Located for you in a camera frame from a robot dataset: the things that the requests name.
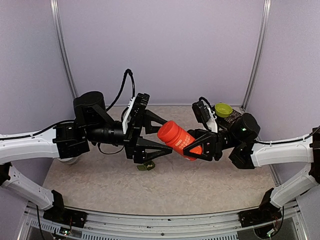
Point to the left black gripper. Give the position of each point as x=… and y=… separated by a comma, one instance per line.
x=135, y=147

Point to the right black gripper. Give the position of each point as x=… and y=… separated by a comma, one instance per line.
x=212, y=144

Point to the orange pill bottle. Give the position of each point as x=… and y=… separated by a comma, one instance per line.
x=175, y=137

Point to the green weekly pill organizer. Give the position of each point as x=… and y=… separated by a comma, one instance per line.
x=144, y=166

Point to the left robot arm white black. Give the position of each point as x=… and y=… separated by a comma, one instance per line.
x=69, y=139

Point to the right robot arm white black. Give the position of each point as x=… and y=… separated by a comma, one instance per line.
x=240, y=134

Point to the lime green bowl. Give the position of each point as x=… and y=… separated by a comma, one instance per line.
x=223, y=110

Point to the black patterned square plate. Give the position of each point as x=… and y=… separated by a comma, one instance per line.
x=230, y=117

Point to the white bowl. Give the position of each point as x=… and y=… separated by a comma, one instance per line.
x=68, y=161

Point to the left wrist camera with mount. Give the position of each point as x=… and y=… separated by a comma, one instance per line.
x=135, y=111

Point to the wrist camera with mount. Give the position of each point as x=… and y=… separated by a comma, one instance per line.
x=205, y=114
x=135, y=111

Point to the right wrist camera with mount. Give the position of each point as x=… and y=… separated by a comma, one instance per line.
x=205, y=114

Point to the front aluminium rail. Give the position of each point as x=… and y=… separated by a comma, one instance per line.
x=100, y=225

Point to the right aluminium frame post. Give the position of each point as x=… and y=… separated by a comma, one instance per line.
x=258, y=53

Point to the aluminium frame post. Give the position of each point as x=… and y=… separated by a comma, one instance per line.
x=258, y=53
x=55, y=11

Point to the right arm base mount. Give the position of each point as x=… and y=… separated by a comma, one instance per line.
x=258, y=216

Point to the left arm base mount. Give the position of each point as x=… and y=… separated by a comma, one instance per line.
x=66, y=216

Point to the left aluminium frame post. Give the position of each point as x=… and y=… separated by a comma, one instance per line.
x=55, y=11

